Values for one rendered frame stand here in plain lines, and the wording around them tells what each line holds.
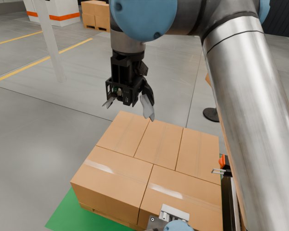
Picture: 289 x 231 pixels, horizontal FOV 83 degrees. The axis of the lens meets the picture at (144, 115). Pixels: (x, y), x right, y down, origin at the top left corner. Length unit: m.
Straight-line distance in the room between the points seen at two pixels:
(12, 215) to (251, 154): 2.17
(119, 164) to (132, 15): 1.41
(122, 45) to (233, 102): 0.23
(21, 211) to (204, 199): 1.74
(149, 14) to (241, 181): 0.21
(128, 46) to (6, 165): 2.41
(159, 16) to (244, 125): 0.15
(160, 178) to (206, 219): 0.43
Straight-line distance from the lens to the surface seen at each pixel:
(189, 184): 1.54
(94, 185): 1.47
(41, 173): 2.35
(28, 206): 2.21
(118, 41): 0.35
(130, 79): 0.38
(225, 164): 1.02
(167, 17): 0.22
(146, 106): 0.43
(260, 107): 0.21
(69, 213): 2.03
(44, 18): 3.53
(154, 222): 0.85
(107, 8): 7.39
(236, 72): 0.22
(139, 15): 0.21
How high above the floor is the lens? 1.84
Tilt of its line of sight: 41 degrees down
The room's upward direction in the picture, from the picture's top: 6 degrees clockwise
